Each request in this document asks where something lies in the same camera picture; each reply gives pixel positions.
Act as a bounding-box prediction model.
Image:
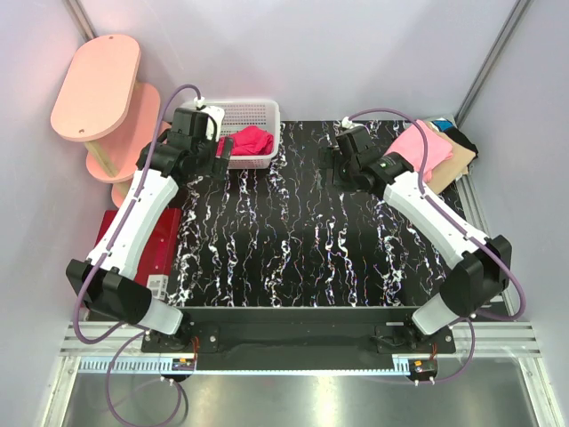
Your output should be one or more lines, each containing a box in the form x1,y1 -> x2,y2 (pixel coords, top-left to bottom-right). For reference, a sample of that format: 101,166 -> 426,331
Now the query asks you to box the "magenta t shirt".
228,125 -> 274,157

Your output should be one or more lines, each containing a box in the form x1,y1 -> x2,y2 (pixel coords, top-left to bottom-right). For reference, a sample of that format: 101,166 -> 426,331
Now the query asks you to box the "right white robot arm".
318,125 -> 512,353

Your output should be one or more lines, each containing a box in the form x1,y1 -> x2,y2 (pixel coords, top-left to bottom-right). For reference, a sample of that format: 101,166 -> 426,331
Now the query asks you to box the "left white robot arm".
66,106 -> 233,352

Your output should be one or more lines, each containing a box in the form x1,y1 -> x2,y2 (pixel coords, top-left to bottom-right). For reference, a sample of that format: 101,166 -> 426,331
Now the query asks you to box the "folded pink t shirt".
386,120 -> 453,183

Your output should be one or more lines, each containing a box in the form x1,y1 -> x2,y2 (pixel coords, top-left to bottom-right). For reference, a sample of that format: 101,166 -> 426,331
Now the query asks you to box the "white plastic basket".
181,99 -> 280,170

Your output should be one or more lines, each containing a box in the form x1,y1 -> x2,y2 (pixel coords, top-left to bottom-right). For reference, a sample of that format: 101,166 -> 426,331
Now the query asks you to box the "black marble pattern mat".
166,121 -> 449,307

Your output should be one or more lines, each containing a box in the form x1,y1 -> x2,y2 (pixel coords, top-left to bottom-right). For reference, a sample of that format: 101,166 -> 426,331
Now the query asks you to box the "folded beige t shirt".
428,134 -> 476,194

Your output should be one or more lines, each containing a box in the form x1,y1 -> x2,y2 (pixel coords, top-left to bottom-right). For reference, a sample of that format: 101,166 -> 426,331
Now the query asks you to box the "folded blue white garment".
429,117 -> 455,133

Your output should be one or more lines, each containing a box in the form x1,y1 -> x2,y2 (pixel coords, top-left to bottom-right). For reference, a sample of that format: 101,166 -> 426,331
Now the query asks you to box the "pink three-tier shelf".
50,34 -> 161,206

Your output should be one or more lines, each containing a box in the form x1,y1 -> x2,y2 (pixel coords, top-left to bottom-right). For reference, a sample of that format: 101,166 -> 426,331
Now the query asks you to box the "folded black t shirt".
444,126 -> 479,157

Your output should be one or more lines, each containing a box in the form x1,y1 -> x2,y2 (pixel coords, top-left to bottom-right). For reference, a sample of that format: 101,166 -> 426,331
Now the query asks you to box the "red box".
92,207 -> 184,308

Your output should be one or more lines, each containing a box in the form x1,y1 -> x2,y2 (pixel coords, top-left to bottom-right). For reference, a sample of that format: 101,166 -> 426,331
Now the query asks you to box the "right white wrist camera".
341,117 -> 358,130

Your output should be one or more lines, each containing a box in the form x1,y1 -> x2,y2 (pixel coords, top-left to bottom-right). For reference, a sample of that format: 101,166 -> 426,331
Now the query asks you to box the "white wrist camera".
341,117 -> 358,130
194,98 -> 225,142

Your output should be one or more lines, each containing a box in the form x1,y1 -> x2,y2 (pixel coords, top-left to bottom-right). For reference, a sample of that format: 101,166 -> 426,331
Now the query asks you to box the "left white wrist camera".
194,98 -> 225,142

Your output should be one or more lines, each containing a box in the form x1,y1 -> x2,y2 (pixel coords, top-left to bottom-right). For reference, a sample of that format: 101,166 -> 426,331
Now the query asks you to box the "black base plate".
141,307 -> 456,355

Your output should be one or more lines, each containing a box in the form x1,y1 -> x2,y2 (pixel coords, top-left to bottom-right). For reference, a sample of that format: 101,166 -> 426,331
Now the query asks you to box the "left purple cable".
72,83 -> 205,423

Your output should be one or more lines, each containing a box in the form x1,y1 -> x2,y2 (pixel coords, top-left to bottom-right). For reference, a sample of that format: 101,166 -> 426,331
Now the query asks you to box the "aluminium rail frame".
44,177 -> 565,427

